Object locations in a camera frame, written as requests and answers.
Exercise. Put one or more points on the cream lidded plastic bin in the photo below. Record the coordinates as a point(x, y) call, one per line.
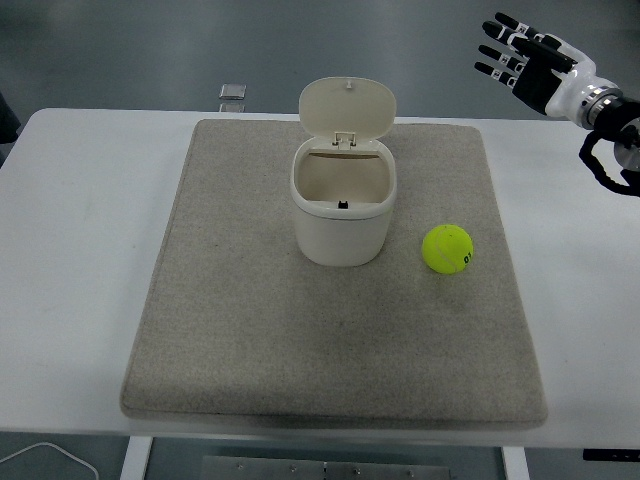
point(340, 235)

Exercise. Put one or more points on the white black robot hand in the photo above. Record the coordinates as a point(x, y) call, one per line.
point(567, 85)

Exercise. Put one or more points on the black table control panel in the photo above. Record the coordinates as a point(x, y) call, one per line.
point(612, 454)

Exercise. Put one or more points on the grey metal plate with screws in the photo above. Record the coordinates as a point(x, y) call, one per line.
point(325, 470)

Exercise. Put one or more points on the yellow tennis ball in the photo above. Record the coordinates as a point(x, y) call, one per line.
point(446, 249)

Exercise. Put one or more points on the white table leg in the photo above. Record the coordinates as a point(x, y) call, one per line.
point(136, 460)
point(515, 465)

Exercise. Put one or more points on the silver floor socket plate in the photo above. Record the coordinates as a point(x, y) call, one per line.
point(231, 107)
point(233, 91)

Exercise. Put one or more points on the dark grey object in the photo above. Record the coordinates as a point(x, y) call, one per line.
point(7, 120)

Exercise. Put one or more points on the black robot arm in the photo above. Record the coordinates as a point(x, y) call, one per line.
point(607, 112)

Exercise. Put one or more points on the beige felt mat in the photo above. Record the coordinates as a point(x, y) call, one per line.
point(300, 325)

